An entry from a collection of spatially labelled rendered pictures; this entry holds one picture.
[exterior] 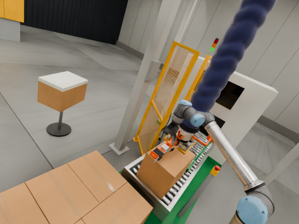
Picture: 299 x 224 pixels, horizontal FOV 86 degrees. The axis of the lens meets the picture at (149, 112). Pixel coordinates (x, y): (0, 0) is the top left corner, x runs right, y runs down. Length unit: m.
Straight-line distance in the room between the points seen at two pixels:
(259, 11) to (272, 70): 8.58
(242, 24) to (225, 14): 9.30
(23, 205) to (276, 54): 10.17
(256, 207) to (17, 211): 1.67
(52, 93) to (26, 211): 1.52
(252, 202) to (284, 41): 9.59
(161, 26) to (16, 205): 2.37
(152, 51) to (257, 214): 2.02
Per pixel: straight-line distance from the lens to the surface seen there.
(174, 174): 1.81
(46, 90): 2.76
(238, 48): 1.58
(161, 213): 2.06
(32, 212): 1.81
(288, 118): 10.36
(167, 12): 2.35
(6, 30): 8.13
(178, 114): 1.17
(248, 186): 1.11
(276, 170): 4.57
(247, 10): 1.62
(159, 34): 2.34
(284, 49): 10.21
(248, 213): 0.98
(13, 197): 1.91
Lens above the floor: 2.12
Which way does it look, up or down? 26 degrees down
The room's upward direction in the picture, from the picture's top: 23 degrees clockwise
